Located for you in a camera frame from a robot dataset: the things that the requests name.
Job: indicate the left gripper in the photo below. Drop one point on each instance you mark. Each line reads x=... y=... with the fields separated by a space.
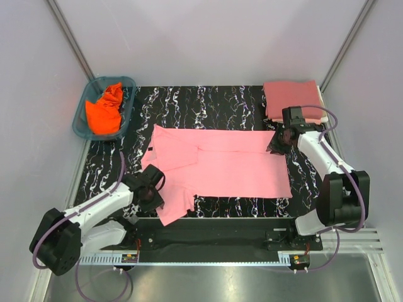
x=157 y=201

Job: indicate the aluminium rail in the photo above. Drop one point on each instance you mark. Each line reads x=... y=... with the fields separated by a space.
x=333 y=244

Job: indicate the pink t-shirt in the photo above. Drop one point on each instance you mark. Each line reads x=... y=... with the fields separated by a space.
x=214 y=163

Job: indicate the left aluminium frame post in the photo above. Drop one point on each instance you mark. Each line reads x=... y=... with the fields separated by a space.
x=68 y=34

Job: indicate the orange t-shirt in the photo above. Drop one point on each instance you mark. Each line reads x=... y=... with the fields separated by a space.
x=103 y=116

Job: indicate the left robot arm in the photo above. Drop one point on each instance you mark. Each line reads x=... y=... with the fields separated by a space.
x=64 y=237

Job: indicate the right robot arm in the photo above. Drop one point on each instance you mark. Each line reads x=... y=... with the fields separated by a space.
x=343 y=200

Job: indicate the aluminium frame post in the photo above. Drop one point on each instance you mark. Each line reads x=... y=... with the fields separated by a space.
x=68 y=34
x=357 y=25

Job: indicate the teal plastic basket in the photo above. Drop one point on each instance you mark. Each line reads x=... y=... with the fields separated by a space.
x=92 y=92

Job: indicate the dark red folded shirt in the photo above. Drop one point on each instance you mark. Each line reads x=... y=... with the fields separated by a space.
x=283 y=94

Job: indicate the right aluminium frame post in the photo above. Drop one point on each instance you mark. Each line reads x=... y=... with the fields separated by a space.
x=357 y=25

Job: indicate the peach folded shirt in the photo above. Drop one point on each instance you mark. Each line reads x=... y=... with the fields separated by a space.
x=324 y=119

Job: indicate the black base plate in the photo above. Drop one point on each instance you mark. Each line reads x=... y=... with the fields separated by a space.
x=209 y=240

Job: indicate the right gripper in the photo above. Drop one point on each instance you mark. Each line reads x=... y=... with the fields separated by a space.
x=273 y=145

